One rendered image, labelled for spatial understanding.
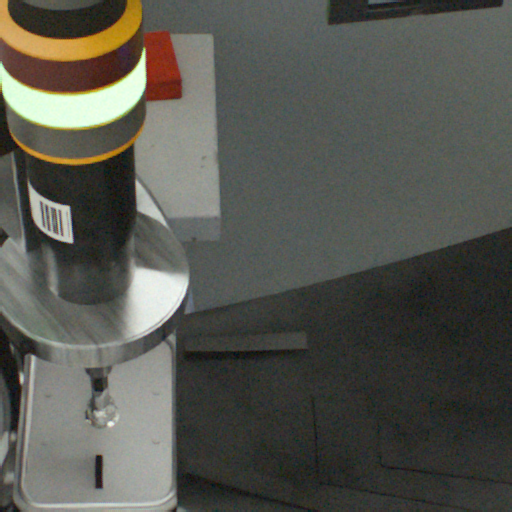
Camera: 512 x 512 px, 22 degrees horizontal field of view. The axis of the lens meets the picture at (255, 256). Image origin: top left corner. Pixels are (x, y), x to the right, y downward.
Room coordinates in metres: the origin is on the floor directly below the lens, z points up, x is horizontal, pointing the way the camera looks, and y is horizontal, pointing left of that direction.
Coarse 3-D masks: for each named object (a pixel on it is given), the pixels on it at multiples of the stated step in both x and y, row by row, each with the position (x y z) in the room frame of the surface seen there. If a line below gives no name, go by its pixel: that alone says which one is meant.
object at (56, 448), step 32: (160, 352) 0.35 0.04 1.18; (32, 384) 0.32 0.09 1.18; (64, 384) 0.33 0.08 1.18; (128, 384) 0.33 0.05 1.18; (160, 384) 0.33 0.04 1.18; (32, 416) 0.31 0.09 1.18; (64, 416) 0.31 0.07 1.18; (128, 416) 0.31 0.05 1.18; (160, 416) 0.31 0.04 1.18; (32, 448) 0.29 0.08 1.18; (64, 448) 0.30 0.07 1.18; (96, 448) 0.30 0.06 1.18; (128, 448) 0.30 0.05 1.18; (160, 448) 0.30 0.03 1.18; (32, 480) 0.28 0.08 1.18; (64, 480) 0.28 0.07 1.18; (128, 480) 0.28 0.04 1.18; (160, 480) 0.28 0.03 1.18
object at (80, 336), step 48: (0, 96) 0.32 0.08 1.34; (0, 144) 0.32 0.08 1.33; (0, 192) 0.33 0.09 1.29; (144, 240) 0.33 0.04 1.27; (0, 288) 0.30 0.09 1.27; (48, 288) 0.30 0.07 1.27; (144, 288) 0.30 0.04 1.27; (48, 336) 0.28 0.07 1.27; (96, 336) 0.28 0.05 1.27; (144, 336) 0.28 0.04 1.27
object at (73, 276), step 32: (32, 160) 0.30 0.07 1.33; (128, 160) 0.31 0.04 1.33; (32, 192) 0.30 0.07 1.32; (64, 192) 0.29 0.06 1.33; (96, 192) 0.30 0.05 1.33; (128, 192) 0.31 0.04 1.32; (64, 224) 0.29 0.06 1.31; (96, 224) 0.30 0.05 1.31; (128, 224) 0.30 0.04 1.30; (64, 256) 0.30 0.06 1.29; (96, 256) 0.30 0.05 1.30; (128, 256) 0.31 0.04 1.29; (64, 288) 0.30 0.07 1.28; (96, 288) 0.30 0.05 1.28; (128, 288) 0.30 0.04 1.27
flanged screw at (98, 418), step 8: (88, 400) 0.31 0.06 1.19; (112, 400) 0.31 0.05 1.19; (88, 408) 0.31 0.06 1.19; (112, 408) 0.31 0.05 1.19; (88, 416) 0.31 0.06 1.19; (96, 416) 0.31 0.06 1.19; (104, 416) 0.31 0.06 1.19; (112, 416) 0.31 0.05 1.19; (96, 424) 0.31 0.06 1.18; (104, 424) 0.31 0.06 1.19; (112, 424) 0.31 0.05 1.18
